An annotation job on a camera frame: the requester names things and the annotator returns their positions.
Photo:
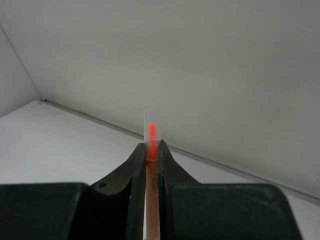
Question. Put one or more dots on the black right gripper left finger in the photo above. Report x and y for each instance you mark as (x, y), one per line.
(110, 209)

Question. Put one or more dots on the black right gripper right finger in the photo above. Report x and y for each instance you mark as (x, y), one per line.
(190, 210)

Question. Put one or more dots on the orange wooden pencil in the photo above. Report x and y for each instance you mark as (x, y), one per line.
(152, 138)

